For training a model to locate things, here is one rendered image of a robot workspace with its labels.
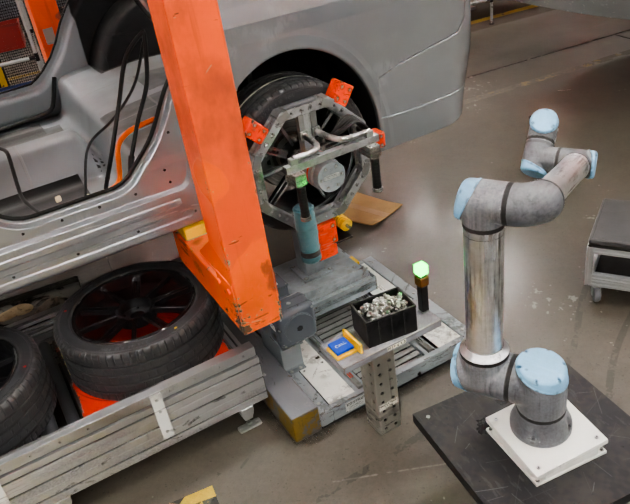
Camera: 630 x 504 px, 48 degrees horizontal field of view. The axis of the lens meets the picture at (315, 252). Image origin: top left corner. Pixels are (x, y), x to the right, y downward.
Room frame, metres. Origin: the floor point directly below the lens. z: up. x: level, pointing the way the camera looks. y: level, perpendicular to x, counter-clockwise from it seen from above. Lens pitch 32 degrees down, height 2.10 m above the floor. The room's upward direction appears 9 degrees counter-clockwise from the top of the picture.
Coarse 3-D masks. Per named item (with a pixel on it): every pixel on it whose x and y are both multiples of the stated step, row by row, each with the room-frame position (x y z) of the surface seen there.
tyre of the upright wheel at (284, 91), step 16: (256, 80) 2.92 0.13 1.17; (272, 80) 2.87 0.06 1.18; (288, 80) 2.83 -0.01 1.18; (304, 80) 2.82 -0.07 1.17; (320, 80) 2.90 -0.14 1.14; (240, 96) 2.87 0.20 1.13; (256, 96) 2.78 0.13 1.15; (272, 96) 2.73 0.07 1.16; (288, 96) 2.75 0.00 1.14; (304, 96) 2.79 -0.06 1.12; (240, 112) 2.76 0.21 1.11; (256, 112) 2.69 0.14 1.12; (352, 112) 2.87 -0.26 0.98; (272, 224) 2.68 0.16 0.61
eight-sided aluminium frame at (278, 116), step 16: (320, 96) 2.75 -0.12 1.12; (272, 112) 2.68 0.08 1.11; (288, 112) 2.66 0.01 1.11; (304, 112) 2.69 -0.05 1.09; (336, 112) 2.75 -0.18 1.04; (272, 128) 2.62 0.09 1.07; (352, 128) 2.83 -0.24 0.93; (256, 144) 2.64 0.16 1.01; (256, 160) 2.58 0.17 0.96; (368, 160) 2.80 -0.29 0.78; (256, 176) 2.58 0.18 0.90; (352, 176) 2.81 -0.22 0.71; (352, 192) 2.76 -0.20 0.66; (272, 208) 2.60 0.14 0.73; (320, 208) 2.74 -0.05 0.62; (336, 208) 2.72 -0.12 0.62; (288, 224) 2.62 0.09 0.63
